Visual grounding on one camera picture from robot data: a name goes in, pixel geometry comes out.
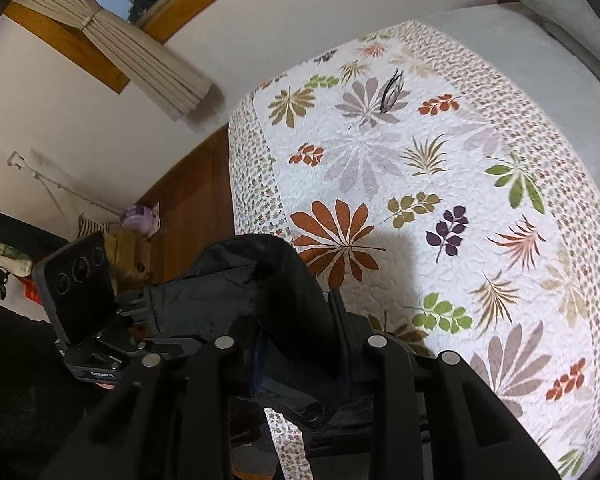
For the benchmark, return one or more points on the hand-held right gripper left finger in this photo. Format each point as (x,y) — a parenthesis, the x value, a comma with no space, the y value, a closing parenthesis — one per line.
(215,375)

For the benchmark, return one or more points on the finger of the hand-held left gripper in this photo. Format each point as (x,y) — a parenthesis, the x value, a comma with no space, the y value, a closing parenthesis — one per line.
(130,305)
(170,347)

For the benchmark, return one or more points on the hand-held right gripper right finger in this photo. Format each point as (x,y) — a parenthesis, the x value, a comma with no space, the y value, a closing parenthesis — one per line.
(392,385)

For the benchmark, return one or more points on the black pants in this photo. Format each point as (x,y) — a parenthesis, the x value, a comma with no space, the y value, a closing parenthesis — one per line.
(240,285)

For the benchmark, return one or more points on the small red object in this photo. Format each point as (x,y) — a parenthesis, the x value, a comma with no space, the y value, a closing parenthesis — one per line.
(32,291)

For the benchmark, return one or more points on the small wooden stool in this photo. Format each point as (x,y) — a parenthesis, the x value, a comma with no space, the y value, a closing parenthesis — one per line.
(122,255)

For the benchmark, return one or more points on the beige ribbed object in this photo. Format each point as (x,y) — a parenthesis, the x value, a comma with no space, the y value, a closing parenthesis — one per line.
(92,225)

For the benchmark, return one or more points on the green plant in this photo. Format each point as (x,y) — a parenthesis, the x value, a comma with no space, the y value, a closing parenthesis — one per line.
(0,265)

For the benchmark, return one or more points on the purple lamp shade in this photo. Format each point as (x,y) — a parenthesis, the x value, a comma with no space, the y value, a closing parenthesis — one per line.
(140,220)

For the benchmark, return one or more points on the white folding pole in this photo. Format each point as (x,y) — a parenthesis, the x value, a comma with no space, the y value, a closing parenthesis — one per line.
(55,187)

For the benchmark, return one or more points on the person's dark clothing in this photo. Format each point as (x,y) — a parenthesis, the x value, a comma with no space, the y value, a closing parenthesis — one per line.
(20,400)

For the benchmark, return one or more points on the floral leaf-print quilt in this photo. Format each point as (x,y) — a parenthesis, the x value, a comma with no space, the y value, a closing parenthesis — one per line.
(380,170)

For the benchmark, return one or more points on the beige tied curtain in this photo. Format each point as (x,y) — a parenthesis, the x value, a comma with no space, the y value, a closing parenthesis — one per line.
(140,70)

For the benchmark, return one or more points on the black eyeglasses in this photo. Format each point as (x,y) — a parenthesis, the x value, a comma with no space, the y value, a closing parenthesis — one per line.
(387,97)

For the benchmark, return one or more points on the light blue-grey bed sheet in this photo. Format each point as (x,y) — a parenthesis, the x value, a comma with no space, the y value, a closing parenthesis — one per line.
(545,70)

